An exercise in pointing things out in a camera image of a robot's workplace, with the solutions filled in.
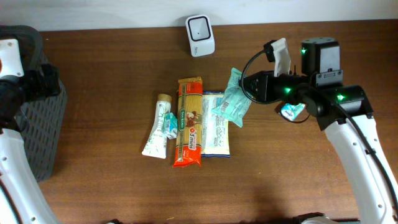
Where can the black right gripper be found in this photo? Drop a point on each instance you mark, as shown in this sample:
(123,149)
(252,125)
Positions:
(263,93)

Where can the mint green wipes pack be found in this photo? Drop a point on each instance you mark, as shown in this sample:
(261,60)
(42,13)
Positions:
(234,104)

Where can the teal Kleenex tissue pack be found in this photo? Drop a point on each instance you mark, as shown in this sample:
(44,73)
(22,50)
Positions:
(290,112)

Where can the yellow noodle packet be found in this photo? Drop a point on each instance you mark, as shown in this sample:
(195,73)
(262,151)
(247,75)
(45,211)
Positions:
(215,139)

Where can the orange spaghetti packet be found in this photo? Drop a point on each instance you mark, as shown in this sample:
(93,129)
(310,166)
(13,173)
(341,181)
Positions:
(189,122)

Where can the small teal tissue pack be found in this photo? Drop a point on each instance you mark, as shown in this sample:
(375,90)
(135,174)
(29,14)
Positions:
(170,127)

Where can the white cream tube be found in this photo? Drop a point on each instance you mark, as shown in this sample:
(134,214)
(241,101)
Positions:
(157,141)

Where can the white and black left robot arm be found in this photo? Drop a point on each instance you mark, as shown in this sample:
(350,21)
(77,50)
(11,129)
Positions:
(22,201)

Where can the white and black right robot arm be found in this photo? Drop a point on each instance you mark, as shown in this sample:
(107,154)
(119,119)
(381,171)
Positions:
(343,113)

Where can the white barcode scanner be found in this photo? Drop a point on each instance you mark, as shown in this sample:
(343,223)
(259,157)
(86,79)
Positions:
(200,35)

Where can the dark grey plastic basket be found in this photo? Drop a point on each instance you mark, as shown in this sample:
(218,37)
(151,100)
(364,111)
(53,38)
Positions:
(41,120)

